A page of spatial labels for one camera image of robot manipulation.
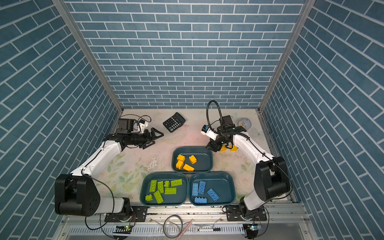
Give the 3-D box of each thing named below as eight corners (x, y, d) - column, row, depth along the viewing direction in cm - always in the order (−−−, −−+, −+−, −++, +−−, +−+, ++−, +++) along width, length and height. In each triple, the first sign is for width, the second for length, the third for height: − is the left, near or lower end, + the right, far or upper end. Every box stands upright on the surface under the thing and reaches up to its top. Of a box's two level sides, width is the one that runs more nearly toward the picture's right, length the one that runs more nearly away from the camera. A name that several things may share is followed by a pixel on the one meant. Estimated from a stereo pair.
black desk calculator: (162, 125, 113) (161, 123, 110) (177, 114, 120) (177, 112, 118) (171, 133, 108) (171, 131, 105) (187, 122, 115) (187, 119, 113)
